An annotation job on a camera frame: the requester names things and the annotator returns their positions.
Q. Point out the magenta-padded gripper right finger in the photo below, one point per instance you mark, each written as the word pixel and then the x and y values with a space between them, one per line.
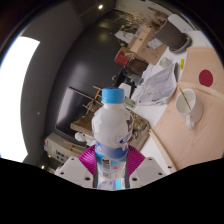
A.
pixel 146 170

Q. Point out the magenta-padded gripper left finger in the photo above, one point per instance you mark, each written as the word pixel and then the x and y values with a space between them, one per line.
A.
pixel 75 170

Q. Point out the blue-capped plastic drink bottle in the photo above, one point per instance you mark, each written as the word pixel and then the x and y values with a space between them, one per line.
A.
pixel 111 130

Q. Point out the white cabinet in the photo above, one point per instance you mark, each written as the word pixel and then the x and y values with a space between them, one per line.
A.
pixel 58 150

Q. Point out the white plaster bust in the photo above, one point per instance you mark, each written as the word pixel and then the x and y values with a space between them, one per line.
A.
pixel 83 136

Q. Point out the green-labelled spray bottle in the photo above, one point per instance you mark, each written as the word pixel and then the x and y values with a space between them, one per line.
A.
pixel 130 102

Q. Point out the wooden easel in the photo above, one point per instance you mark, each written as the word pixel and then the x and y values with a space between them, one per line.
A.
pixel 96 98

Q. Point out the white ceramic mug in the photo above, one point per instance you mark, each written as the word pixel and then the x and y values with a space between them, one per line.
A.
pixel 193 110

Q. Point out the wooden stick in mug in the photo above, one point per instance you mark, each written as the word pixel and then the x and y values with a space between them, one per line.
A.
pixel 185 99

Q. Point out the white chair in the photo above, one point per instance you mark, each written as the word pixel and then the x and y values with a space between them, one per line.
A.
pixel 125 89

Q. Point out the newspaper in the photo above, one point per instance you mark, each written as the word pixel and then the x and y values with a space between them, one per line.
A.
pixel 160 83

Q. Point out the small grey cup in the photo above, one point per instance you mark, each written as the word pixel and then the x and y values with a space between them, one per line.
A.
pixel 165 62

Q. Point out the flat round red coaster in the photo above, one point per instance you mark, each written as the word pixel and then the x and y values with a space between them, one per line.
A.
pixel 206 78

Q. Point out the yellow tag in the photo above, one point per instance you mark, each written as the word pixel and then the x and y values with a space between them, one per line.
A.
pixel 182 64

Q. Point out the red box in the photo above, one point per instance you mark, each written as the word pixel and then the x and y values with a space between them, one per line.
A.
pixel 120 58

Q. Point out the cardboard box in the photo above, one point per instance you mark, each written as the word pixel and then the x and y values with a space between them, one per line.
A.
pixel 146 46

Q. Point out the grey plant saucer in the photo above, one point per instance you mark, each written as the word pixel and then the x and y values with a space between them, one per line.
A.
pixel 187 46

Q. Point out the grey pot with dried plant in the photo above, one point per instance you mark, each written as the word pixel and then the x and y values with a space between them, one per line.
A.
pixel 170 35

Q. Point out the round ceiling light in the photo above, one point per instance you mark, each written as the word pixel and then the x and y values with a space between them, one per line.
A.
pixel 100 6

